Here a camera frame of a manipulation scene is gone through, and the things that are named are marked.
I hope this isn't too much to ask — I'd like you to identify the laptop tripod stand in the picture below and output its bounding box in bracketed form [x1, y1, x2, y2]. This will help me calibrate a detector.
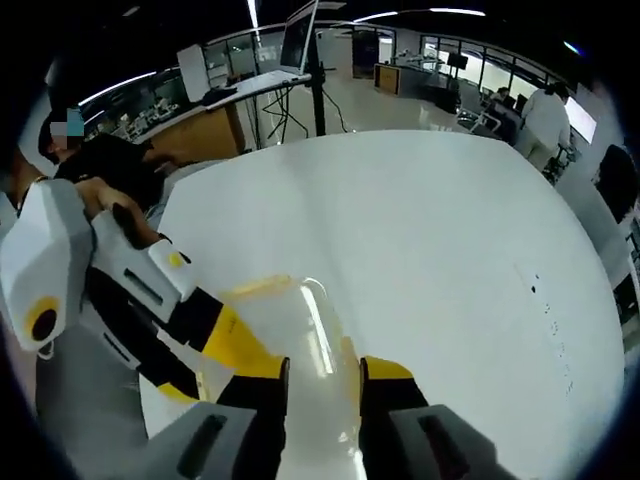
[199, 29, 332, 140]

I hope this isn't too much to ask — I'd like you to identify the open laptop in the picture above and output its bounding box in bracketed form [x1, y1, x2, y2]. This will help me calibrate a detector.
[278, 0, 320, 72]

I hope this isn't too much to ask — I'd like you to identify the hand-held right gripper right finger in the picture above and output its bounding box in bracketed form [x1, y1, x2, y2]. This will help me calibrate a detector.
[358, 355, 501, 480]

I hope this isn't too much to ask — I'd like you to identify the white board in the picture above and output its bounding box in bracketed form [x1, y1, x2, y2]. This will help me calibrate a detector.
[176, 43, 210, 105]

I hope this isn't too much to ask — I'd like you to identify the black office chair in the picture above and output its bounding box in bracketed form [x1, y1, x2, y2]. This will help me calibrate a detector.
[595, 143, 640, 225]

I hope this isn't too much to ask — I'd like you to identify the bright computer monitor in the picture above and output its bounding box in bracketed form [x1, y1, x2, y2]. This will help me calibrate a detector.
[563, 96, 599, 145]

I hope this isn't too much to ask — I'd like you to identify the person's left hand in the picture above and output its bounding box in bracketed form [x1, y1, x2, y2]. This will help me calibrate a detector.
[74, 177, 162, 250]

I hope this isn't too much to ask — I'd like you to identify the wooden cabinet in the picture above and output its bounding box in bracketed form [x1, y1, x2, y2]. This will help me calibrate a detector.
[373, 62, 402, 97]

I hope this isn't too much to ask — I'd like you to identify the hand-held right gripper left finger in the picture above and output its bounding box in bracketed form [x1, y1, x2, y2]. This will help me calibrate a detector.
[147, 357, 291, 480]

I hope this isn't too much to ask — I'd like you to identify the clear plastic container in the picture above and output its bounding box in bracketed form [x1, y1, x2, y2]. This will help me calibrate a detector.
[197, 273, 367, 480]

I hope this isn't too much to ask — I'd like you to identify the wooden desk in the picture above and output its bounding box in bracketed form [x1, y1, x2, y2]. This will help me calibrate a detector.
[84, 97, 247, 162]

